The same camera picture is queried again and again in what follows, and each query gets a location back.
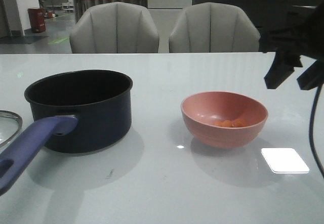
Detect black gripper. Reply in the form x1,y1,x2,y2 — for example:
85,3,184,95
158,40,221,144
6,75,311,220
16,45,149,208
259,2,323,91

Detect orange ham pieces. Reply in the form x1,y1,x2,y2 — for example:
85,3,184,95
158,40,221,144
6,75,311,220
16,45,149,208
213,118,248,128

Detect pink bowl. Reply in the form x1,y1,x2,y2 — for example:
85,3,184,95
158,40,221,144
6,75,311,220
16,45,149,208
181,91,268,149

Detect glass lid blue knob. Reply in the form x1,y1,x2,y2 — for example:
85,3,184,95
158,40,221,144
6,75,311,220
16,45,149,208
1,110,23,147

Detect grey counter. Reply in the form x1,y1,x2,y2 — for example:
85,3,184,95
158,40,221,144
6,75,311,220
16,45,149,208
192,0,322,52

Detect right beige chair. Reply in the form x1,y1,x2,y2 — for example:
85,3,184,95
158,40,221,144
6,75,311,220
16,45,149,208
169,3,260,53

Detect beige chair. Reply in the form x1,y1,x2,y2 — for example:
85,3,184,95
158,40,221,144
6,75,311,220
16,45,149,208
69,2,159,54
169,3,260,53

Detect left beige chair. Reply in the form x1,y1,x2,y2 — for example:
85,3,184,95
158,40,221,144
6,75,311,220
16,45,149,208
69,2,159,54

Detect dark blue saucepan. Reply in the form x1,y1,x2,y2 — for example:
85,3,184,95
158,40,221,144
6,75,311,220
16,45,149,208
1,70,133,194

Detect red trash bin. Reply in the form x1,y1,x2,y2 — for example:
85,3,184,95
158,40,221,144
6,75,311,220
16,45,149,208
28,8,46,33

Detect dark floor mat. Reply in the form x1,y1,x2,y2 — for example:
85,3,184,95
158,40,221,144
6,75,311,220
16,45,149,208
1,36,48,44

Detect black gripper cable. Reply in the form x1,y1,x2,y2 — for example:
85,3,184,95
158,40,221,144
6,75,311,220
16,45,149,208
308,82,324,179

